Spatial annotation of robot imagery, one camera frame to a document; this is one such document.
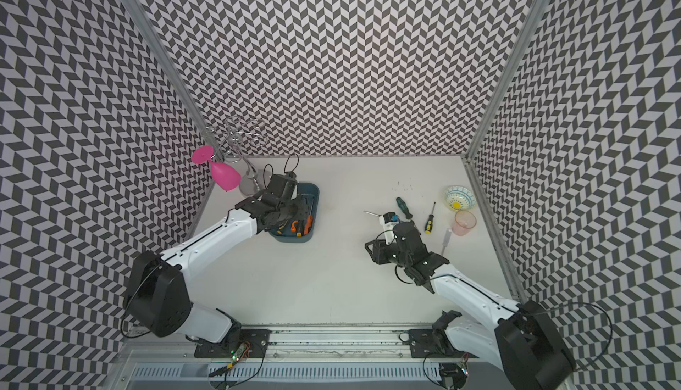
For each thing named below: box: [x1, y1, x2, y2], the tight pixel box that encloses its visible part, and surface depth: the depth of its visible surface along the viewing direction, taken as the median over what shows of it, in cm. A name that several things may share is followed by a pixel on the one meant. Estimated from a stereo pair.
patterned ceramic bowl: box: [445, 185, 477, 211], surface depth 104 cm
